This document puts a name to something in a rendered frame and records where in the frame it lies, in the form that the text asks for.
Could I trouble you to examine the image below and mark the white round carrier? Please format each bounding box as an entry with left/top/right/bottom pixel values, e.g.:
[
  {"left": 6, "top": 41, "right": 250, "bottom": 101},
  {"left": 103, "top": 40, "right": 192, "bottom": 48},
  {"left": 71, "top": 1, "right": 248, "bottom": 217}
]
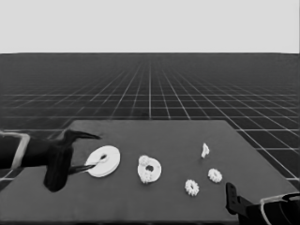
[{"left": 137, "top": 155, "right": 163, "bottom": 185}]

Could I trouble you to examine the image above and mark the small white gear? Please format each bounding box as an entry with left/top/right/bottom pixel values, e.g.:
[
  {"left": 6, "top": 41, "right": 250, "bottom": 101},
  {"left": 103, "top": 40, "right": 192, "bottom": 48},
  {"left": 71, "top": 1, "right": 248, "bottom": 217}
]
[
  {"left": 138, "top": 155, "right": 151, "bottom": 167},
  {"left": 207, "top": 168, "right": 223, "bottom": 184},
  {"left": 184, "top": 179, "right": 201, "bottom": 197},
  {"left": 140, "top": 172, "right": 154, "bottom": 185}
]

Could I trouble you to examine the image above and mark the small white T-shaped piece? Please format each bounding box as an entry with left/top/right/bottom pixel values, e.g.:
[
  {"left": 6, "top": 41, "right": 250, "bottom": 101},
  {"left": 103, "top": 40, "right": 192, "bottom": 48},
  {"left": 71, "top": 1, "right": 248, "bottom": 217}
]
[{"left": 201, "top": 142, "right": 211, "bottom": 159}]

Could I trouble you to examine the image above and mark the large thick white disc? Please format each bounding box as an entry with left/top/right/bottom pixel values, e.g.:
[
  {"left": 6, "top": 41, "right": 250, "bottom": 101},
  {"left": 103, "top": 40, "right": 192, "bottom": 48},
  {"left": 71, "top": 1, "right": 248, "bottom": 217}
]
[{"left": 84, "top": 144, "right": 121, "bottom": 178}]

